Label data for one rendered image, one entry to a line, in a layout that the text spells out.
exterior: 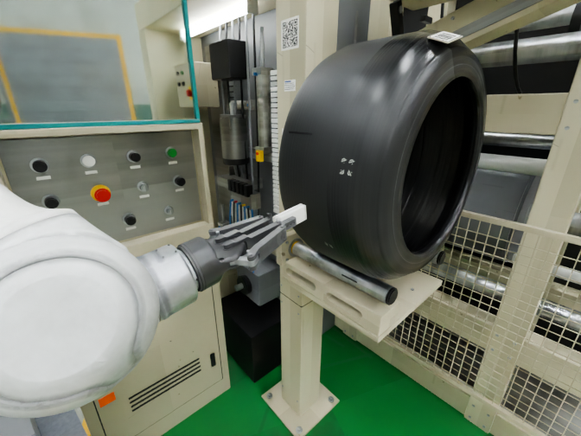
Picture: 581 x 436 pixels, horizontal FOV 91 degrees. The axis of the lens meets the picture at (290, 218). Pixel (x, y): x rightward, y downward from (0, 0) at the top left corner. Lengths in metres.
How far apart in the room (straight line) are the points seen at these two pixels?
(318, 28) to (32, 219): 0.82
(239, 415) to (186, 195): 1.03
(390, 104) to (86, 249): 0.48
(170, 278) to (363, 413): 1.36
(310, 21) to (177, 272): 0.73
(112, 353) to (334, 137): 0.47
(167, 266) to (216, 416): 1.29
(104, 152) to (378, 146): 0.80
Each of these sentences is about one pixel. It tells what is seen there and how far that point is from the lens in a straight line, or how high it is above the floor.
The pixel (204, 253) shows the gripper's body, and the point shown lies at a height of 1.13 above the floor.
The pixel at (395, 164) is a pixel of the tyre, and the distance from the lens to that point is 0.54.
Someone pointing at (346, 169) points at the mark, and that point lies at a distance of 0.52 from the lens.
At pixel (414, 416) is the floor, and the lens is 1.69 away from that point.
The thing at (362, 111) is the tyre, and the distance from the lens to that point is 0.54.
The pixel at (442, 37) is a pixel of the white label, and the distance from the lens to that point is 0.67.
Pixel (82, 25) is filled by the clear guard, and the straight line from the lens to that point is 1.03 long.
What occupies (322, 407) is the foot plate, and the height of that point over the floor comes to 0.01.
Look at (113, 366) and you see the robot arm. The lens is 0.21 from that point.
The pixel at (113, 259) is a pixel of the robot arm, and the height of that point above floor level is 1.24.
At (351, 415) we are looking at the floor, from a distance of 1.62.
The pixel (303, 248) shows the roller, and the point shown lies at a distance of 0.87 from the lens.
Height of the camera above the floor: 1.32
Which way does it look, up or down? 21 degrees down
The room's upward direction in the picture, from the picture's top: straight up
